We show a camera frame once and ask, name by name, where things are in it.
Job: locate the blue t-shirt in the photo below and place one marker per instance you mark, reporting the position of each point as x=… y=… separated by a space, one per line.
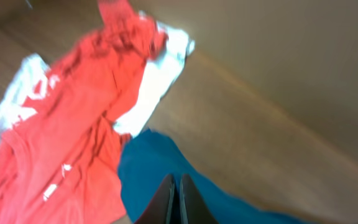
x=149 y=157

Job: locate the red t-shirt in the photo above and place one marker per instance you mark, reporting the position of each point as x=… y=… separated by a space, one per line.
x=60 y=164

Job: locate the white t-shirt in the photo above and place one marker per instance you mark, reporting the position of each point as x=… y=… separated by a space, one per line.
x=30 y=81

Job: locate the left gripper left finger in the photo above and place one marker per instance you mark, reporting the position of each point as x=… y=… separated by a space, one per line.
x=159 y=209

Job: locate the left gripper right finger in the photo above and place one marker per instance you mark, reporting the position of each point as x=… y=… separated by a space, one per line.
x=192 y=206

